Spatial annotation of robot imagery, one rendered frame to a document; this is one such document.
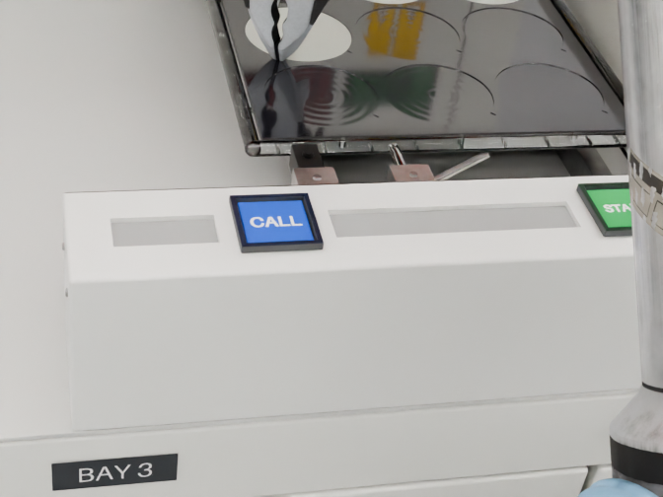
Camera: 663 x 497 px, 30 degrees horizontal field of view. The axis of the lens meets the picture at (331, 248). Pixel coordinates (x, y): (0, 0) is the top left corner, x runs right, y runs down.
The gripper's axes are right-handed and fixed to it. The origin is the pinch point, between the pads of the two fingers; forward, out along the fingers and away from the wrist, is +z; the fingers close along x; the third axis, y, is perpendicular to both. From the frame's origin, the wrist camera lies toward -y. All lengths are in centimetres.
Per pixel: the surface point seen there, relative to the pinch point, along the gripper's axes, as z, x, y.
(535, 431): 13.2, -31.3, -23.2
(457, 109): 1.4, -17.0, 0.5
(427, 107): 1.4, -14.5, -0.5
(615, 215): -5.1, -32.1, -18.2
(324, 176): 0.5, -9.7, -15.7
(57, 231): 9.2, 10.8, -21.5
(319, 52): 1.3, -2.9, 3.7
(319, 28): 1.3, -1.5, 8.1
